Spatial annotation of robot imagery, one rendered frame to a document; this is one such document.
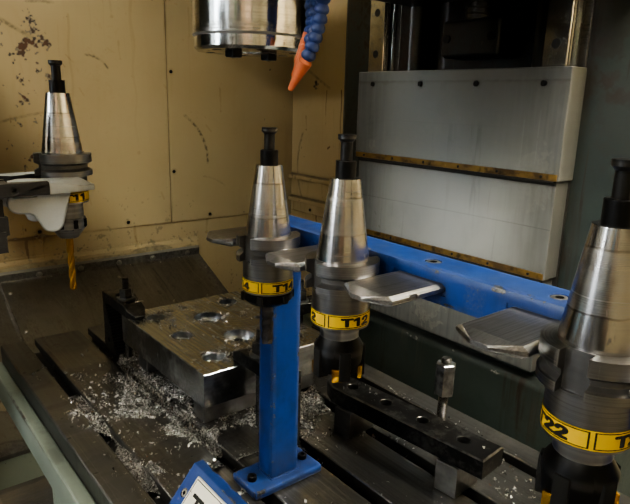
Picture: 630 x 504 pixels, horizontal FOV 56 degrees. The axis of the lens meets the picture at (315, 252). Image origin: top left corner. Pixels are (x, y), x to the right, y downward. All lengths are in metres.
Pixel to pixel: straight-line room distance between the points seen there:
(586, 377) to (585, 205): 0.72
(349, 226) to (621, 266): 0.22
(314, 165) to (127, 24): 0.73
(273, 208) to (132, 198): 1.35
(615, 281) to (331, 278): 0.22
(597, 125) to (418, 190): 0.35
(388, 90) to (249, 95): 0.88
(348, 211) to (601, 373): 0.23
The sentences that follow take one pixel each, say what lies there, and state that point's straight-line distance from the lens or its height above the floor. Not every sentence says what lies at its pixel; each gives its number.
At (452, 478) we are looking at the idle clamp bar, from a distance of 0.77.
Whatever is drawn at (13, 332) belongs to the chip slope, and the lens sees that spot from 1.68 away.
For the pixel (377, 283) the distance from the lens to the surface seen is 0.47.
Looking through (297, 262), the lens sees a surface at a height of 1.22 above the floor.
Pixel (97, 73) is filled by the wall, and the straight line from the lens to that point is 1.84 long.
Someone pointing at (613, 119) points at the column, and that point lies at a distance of 1.04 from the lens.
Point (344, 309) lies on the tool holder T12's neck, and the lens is 0.49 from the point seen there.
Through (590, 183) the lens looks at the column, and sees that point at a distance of 1.05.
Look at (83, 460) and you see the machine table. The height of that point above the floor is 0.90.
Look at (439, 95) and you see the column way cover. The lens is 1.16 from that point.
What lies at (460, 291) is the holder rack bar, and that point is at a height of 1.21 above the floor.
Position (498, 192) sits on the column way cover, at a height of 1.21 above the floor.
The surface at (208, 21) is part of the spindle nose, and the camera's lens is 0.81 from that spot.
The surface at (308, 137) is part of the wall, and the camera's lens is 2.09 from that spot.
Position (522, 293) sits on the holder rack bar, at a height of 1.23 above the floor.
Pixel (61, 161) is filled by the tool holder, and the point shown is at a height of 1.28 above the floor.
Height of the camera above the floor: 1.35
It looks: 14 degrees down
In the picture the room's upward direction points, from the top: 2 degrees clockwise
